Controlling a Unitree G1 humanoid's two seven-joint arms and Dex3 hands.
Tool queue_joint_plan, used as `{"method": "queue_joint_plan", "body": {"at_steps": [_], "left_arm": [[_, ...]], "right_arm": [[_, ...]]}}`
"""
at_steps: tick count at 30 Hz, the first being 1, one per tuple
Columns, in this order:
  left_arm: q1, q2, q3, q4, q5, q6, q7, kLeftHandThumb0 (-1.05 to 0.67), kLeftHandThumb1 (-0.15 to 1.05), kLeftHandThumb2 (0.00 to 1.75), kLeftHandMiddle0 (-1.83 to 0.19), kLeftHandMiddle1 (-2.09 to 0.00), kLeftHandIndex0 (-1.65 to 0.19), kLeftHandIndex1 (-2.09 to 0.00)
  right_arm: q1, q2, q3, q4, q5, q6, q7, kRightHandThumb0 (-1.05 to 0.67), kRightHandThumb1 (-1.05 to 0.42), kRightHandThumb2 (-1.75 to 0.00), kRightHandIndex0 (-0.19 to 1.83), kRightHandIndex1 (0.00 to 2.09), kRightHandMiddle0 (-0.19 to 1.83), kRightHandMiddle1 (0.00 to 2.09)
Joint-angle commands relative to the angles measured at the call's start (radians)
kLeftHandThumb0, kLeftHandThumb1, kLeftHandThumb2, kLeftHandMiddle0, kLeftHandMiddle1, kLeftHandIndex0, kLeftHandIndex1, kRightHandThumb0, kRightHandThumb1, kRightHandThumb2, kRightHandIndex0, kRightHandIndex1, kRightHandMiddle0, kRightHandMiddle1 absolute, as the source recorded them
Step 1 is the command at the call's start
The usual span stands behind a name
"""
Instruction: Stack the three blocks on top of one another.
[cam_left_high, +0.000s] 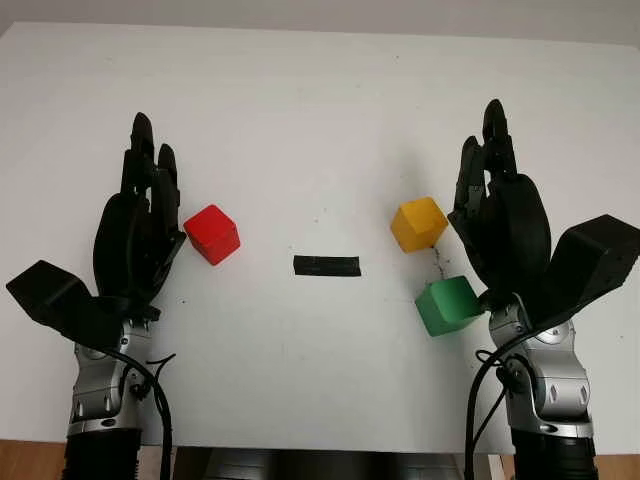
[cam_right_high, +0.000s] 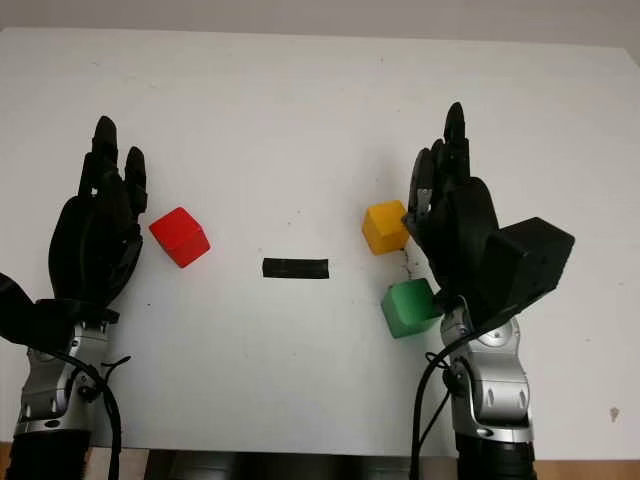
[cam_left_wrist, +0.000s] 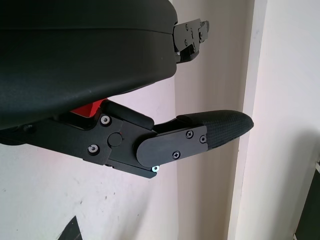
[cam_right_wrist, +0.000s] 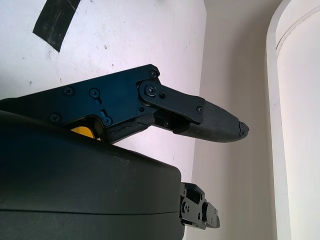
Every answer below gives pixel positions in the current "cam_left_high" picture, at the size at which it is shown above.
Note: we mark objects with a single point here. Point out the red wooden cube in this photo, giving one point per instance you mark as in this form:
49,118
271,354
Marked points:
210,232

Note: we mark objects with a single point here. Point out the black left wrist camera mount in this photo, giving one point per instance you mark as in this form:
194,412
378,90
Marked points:
50,295

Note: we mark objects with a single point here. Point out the yellow wooden cube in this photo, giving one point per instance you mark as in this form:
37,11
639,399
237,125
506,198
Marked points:
417,222

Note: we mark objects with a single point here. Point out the black tape strip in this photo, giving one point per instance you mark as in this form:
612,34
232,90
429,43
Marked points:
327,266

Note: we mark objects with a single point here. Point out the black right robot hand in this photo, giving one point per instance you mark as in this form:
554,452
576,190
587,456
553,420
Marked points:
515,225

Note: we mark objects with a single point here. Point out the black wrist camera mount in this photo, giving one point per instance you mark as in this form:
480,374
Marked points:
50,295
590,265

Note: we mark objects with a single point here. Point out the dark grey robot torso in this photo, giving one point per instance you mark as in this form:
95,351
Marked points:
310,465

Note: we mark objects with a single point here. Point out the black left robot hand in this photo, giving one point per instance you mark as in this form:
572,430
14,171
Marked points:
127,235

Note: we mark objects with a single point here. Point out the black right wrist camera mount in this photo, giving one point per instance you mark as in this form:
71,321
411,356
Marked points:
590,265

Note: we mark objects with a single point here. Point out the green wooden cube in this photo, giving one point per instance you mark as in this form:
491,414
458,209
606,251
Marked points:
447,305

